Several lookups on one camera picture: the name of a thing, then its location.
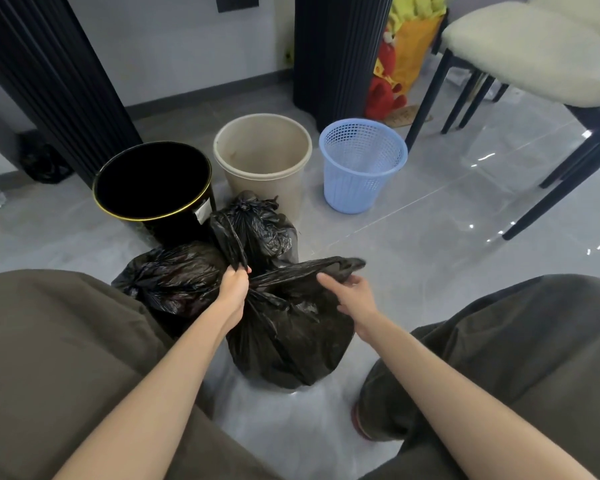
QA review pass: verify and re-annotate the person's left hand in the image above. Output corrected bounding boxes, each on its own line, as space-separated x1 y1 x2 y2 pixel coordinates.
213 264 253 334

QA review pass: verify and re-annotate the person's right hand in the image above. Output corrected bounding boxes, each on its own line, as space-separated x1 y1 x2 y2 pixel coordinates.
316 272 381 341

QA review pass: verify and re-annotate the black garbage bag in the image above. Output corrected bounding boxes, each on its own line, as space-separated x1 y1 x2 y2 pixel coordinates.
217 212 367 391
209 190 300 275
111 242 231 341

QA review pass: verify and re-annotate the blue mesh plastic bin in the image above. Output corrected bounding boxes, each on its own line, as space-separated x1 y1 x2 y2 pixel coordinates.
319 118 409 215

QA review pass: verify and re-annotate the black bin with gold rim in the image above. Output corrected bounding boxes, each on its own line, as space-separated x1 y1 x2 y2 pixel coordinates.
91 140 217 248

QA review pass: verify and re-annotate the beige plastic bin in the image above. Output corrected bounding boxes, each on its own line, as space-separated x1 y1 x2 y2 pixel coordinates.
213 113 313 225

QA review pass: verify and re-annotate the person's left forearm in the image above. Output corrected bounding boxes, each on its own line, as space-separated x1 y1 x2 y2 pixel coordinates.
52 307 239 480

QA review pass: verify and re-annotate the person's right pink shoe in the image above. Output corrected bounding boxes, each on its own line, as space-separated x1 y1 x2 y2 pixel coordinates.
351 399 377 442

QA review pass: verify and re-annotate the person's right leg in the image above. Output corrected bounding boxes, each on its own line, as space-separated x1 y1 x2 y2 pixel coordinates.
352 273 600 480

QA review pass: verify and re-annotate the person's leg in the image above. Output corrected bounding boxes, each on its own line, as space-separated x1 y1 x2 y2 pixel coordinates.
0 269 281 480
352 273 600 480

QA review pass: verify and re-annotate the person's left leg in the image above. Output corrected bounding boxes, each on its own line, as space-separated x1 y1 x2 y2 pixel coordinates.
0 269 281 480

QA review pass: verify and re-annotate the red plush toy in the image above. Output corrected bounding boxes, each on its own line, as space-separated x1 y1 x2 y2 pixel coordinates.
363 29 409 121

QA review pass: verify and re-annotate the small crumpled black bag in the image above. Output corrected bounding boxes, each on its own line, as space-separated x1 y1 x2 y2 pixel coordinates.
19 129 73 185

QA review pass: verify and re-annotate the yellow plush toy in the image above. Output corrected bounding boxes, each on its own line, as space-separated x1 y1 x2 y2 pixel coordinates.
387 0 449 93

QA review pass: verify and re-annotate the cream cushioned chair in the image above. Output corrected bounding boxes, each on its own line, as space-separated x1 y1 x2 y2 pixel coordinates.
405 0 600 241
527 0 600 45

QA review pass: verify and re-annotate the black wall outlet panel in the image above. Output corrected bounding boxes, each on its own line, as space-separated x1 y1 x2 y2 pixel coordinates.
215 0 260 14

